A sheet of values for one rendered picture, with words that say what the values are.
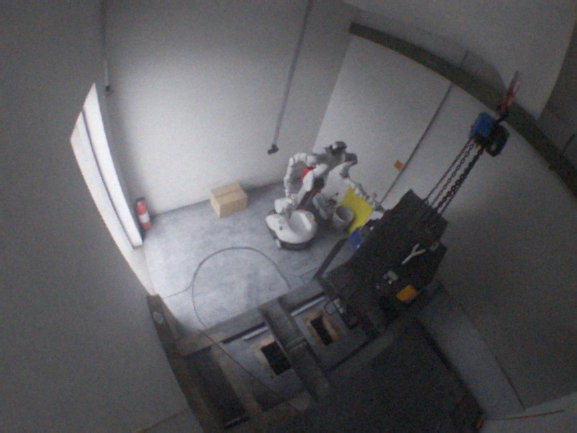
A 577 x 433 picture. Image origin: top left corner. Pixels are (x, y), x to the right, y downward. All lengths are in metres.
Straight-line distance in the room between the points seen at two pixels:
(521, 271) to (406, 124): 2.01
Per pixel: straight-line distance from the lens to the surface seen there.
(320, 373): 1.99
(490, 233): 2.70
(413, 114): 2.75
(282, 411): 1.92
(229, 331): 1.92
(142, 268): 3.02
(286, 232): 2.81
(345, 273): 2.07
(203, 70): 2.53
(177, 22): 2.38
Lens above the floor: 2.54
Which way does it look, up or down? 47 degrees down
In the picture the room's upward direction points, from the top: 19 degrees clockwise
